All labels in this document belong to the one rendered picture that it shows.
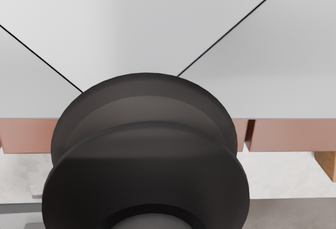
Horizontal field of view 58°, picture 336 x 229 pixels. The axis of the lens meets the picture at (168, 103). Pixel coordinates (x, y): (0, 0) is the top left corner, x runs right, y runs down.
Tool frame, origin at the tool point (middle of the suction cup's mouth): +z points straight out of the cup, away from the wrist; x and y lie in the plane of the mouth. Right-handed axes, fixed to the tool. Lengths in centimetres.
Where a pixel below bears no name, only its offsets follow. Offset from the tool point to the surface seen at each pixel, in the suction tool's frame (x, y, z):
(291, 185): 27.1, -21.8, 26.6
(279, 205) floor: 105, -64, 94
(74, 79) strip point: 2.3, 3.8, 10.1
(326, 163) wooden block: 20.3, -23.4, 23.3
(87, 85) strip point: 2.7, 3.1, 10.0
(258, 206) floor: 105, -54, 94
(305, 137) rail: 8.2, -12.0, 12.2
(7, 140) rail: 8.0, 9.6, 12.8
